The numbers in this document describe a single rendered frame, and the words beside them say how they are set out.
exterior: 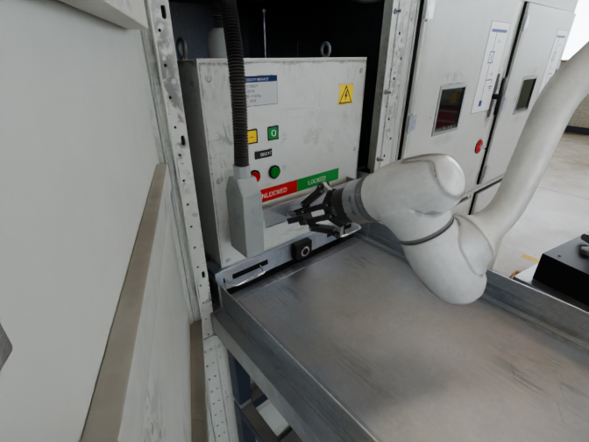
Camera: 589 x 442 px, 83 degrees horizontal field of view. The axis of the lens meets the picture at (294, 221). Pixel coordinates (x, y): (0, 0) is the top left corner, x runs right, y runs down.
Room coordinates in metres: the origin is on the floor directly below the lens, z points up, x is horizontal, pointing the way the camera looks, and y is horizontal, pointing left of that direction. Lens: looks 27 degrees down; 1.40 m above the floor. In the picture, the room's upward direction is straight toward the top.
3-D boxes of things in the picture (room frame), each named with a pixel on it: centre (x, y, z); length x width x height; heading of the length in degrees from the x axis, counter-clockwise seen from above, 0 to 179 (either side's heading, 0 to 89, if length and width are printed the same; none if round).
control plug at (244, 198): (0.65, 0.11, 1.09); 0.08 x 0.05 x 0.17; 40
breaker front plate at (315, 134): (0.83, -0.01, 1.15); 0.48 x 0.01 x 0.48; 130
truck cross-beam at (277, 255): (0.85, 0.00, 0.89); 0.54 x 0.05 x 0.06; 130
